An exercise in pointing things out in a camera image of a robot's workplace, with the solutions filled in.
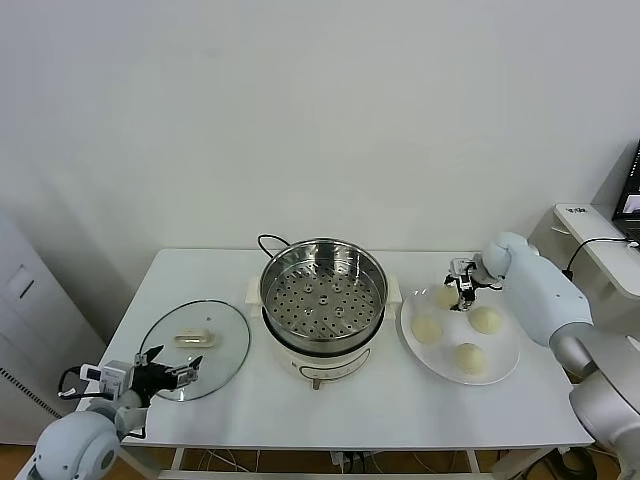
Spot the white cabinet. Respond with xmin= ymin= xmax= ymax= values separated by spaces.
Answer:
xmin=0 ymin=207 xmax=109 ymax=446

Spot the cream electric cooker base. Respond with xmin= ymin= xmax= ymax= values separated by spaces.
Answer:
xmin=244 ymin=294 xmax=401 ymax=391

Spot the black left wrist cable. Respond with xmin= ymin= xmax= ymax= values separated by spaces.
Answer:
xmin=58 ymin=367 xmax=109 ymax=401

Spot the black cooker power cord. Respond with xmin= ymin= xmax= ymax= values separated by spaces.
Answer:
xmin=256 ymin=233 xmax=296 ymax=261

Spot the glass lid with cream handle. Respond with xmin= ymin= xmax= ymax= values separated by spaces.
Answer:
xmin=138 ymin=298 xmax=251 ymax=403

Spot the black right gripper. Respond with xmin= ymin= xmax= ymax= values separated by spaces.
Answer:
xmin=443 ymin=267 xmax=504 ymax=314

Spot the white cable bundle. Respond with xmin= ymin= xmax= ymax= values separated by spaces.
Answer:
xmin=187 ymin=449 xmax=264 ymax=474

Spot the laptop charging cable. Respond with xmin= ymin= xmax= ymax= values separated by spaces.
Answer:
xmin=564 ymin=236 xmax=640 ymax=279

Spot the black cable bundle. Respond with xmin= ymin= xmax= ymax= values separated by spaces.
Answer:
xmin=559 ymin=447 xmax=596 ymax=480

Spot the stainless steel steamer basket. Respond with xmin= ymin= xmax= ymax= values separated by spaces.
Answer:
xmin=244 ymin=237 xmax=403 ymax=354

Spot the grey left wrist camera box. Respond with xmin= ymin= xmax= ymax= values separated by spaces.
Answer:
xmin=79 ymin=359 xmax=134 ymax=399

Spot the white metal table frame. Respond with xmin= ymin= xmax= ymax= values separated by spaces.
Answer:
xmin=119 ymin=447 xmax=506 ymax=480

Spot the white round plate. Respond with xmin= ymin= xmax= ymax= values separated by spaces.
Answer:
xmin=399 ymin=285 xmax=521 ymax=386

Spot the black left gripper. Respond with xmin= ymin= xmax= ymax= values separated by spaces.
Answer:
xmin=130 ymin=343 xmax=205 ymax=401

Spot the white steamed baozi bun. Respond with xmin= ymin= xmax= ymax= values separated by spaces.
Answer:
xmin=469 ymin=305 xmax=504 ymax=335
xmin=430 ymin=284 xmax=459 ymax=309
xmin=453 ymin=342 xmax=487 ymax=376
xmin=410 ymin=314 xmax=445 ymax=345

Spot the black laptop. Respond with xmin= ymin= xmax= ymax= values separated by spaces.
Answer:
xmin=612 ymin=139 xmax=640 ymax=240

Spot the white side desk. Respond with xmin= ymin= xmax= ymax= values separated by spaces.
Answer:
xmin=552 ymin=202 xmax=640 ymax=297

